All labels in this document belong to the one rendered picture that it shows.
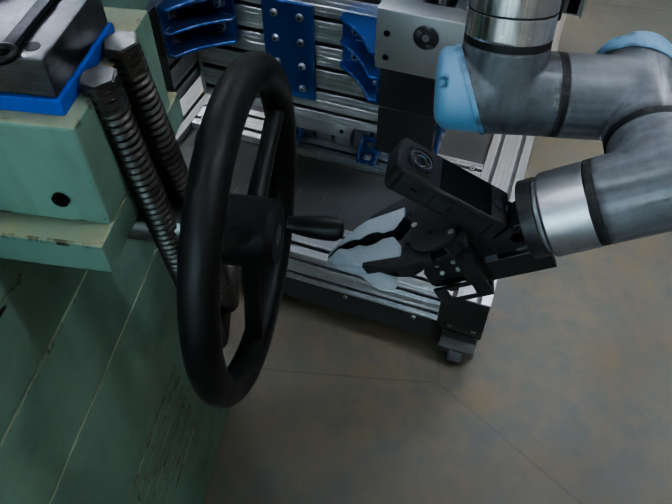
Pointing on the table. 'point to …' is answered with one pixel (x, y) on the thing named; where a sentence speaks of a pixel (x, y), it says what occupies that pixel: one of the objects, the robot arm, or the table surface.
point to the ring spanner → (22, 31)
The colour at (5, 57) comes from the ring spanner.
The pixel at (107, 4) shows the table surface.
